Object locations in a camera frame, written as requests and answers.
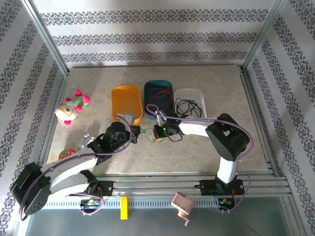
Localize colourful cables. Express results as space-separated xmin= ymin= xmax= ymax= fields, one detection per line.
xmin=140 ymin=127 xmax=163 ymax=144

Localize thick black cable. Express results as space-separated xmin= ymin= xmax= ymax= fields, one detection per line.
xmin=176 ymin=98 xmax=197 ymax=116
xmin=188 ymin=99 xmax=202 ymax=118

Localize thick red cable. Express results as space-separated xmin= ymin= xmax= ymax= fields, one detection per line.
xmin=154 ymin=90 xmax=173 ymax=110

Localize orange plastic bin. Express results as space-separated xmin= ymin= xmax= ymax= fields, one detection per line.
xmin=111 ymin=84 xmax=144 ymax=126

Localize white plastic bin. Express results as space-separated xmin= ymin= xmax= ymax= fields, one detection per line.
xmin=173 ymin=88 xmax=207 ymax=118

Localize teal plastic bin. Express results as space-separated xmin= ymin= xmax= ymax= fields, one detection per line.
xmin=143 ymin=80 xmax=174 ymax=121

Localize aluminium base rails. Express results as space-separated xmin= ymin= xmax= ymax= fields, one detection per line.
xmin=63 ymin=173 xmax=293 ymax=197

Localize white pink green plush toy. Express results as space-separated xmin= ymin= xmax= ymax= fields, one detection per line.
xmin=53 ymin=89 xmax=91 ymax=126

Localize small circuit board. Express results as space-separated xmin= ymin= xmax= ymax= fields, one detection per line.
xmin=218 ymin=198 xmax=236 ymax=209
xmin=80 ymin=198 xmax=102 ymax=207

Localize yellow plastic block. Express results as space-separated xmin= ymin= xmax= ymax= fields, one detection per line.
xmin=120 ymin=196 xmax=129 ymax=220

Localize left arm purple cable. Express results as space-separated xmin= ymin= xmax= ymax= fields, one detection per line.
xmin=19 ymin=113 xmax=131 ymax=221

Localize aluminium side rail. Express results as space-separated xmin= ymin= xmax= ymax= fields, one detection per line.
xmin=35 ymin=72 xmax=71 ymax=179
xmin=240 ymin=66 xmax=282 ymax=177

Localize white slotted cable duct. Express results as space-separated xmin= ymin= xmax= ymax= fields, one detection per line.
xmin=46 ymin=198 xmax=237 ymax=209

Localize aluminium frame post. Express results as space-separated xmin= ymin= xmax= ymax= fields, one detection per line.
xmin=242 ymin=0 xmax=287 ymax=72
xmin=21 ymin=0 xmax=70 ymax=76

